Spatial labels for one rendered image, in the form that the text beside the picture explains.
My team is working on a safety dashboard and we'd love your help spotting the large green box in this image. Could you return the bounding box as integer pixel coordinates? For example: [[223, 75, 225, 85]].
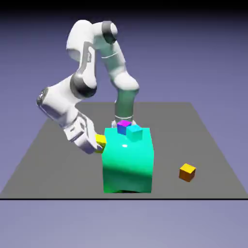
[[102, 127, 155, 194]]

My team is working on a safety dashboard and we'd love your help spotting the small orange cube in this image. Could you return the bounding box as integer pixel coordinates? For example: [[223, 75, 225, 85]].
[[178, 163, 197, 183]]

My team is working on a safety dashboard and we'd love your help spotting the small purple cube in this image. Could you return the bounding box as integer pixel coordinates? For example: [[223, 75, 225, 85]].
[[116, 120, 132, 136]]

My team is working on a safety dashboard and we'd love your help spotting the small yellow cube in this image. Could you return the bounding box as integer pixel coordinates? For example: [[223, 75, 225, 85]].
[[94, 134, 107, 154]]

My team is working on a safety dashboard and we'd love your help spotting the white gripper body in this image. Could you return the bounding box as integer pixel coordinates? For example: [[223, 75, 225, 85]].
[[63, 110, 97, 155]]

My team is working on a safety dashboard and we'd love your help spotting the small cyan cube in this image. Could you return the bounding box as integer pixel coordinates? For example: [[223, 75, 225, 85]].
[[126, 124, 143, 142]]

